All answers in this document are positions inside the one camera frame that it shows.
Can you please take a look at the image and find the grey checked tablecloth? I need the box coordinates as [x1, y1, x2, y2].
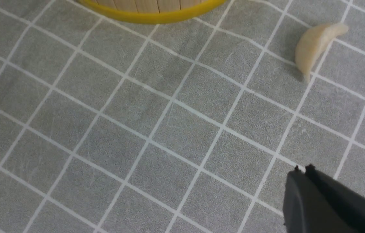
[0, 0, 365, 233]

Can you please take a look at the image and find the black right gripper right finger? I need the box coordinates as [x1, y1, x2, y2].
[305, 164, 365, 233]

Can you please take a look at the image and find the cream white dumpling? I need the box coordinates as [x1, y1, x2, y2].
[295, 23, 349, 84]

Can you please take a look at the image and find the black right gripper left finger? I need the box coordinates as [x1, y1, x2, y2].
[283, 166, 357, 233]

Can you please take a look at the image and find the yellow rimmed bamboo steamer tray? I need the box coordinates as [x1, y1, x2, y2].
[79, 0, 225, 25]

